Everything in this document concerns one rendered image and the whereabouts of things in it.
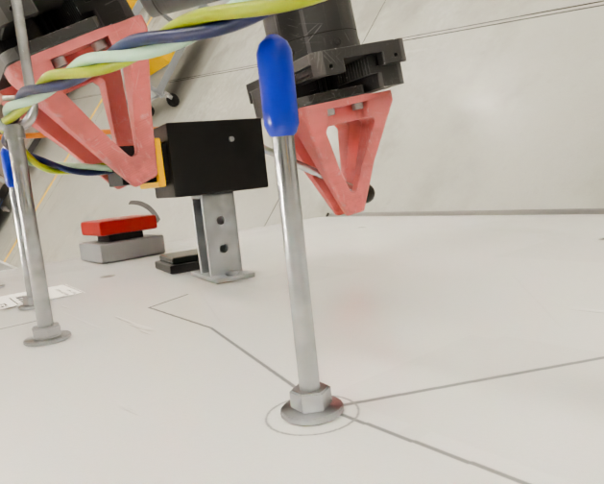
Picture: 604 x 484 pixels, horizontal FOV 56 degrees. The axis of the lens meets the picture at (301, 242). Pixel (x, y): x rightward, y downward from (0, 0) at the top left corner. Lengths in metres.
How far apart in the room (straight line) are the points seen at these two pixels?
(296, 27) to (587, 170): 1.39
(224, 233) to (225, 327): 0.12
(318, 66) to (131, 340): 0.18
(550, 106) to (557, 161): 0.21
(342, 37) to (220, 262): 0.15
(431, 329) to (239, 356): 0.06
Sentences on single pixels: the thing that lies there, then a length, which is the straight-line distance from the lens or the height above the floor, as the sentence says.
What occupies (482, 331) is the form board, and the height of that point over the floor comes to 1.12.
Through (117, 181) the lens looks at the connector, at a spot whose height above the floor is 1.19.
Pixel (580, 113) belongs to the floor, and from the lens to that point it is 1.82.
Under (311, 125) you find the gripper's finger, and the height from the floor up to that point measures 1.11.
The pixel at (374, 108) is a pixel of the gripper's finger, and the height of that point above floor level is 1.08.
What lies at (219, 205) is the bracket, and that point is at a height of 1.13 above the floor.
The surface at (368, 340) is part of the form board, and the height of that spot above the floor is 1.14.
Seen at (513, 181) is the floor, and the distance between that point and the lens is 1.78.
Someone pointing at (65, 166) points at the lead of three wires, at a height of 1.21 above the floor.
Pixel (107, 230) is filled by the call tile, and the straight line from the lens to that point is 0.49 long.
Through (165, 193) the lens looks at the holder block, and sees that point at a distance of 0.33.
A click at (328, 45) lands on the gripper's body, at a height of 1.13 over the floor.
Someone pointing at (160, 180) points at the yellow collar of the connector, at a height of 1.17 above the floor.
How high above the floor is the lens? 1.28
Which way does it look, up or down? 34 degrees down
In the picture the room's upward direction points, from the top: 57 degrees counter-clockwise
